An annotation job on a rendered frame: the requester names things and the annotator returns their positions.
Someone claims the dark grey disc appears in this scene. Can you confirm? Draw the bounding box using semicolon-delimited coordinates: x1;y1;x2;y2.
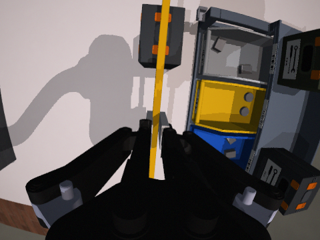
244;93;253;102
239;107;249;117

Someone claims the grey metal shelf rack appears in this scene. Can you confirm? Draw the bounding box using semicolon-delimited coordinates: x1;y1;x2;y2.
185;6;320;175

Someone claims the grey open bin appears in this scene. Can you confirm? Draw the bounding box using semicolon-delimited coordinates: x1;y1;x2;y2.
198;27;273;85

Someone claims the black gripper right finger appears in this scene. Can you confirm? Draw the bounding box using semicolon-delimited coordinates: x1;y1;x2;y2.
158;111;285;234

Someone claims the yellow open bin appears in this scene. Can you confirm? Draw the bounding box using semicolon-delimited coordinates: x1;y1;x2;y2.
192;79;266;134

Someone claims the yellow thin bar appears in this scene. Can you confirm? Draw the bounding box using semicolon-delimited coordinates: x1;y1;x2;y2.
149;0;170;178

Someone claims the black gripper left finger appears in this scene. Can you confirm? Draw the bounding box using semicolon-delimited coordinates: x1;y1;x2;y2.
25;111;153;234

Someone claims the blue bin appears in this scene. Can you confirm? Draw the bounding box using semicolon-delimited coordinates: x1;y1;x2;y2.
190;125;256;170

